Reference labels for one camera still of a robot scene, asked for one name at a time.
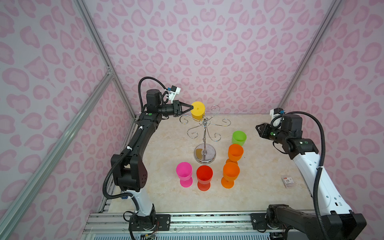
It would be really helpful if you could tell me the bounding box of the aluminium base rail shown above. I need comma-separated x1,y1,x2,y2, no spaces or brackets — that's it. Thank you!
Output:
80,209,343,240

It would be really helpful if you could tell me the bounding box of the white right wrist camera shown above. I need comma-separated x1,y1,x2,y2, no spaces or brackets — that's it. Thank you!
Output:
270,108,285,127

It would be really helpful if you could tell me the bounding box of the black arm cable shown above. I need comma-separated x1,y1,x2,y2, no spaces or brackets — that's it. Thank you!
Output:
102,76,170,200
271,110,331,240

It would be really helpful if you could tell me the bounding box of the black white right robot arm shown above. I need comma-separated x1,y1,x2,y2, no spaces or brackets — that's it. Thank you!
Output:
256,112,367,240

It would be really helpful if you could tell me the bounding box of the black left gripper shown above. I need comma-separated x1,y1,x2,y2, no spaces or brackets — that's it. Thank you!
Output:
156,101,193,118

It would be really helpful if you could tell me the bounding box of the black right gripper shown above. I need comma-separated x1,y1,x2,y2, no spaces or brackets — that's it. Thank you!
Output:
254,122,289,145

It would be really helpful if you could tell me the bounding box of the green plastic wine glass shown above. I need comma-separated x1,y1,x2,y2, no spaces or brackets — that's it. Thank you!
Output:
232,131,247,146

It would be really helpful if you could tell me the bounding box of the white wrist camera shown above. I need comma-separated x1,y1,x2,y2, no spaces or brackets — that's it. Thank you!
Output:
167,86,181,103
270,108,285,127

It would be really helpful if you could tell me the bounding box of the orange wine glass front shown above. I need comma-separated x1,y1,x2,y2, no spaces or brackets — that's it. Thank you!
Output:
226,144,244,165

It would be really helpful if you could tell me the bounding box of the chrome wine glass rack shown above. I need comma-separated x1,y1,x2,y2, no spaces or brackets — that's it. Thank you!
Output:
179,105,231,165

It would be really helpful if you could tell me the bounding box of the red plastic wine glass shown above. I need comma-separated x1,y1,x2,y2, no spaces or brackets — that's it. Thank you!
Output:
197,166,214,192

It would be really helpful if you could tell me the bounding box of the orange wine glass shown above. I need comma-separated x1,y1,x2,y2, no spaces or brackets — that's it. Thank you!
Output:
226,144,244,165
221,163,240,189

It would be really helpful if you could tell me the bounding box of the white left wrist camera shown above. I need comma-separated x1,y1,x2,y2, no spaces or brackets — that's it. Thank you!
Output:
167,86,181,103

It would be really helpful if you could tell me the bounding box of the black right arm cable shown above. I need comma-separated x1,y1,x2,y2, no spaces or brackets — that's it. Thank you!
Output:
271,110,331,240

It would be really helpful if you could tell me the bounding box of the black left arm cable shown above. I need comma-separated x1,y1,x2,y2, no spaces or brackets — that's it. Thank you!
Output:
102,76,170,200

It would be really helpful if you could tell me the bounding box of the yellow plastic wine glass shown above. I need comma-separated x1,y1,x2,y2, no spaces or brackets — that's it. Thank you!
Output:
191,101,206,121

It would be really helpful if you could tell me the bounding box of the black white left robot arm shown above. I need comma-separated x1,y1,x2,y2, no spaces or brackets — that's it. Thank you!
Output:
102,89,194,230

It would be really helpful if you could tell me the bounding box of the pink plastic wine glass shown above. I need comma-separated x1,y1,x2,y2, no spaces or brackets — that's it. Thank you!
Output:
176,162,193,188

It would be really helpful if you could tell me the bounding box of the small clear red packet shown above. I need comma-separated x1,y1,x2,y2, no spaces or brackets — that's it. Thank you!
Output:
281,175,296,189

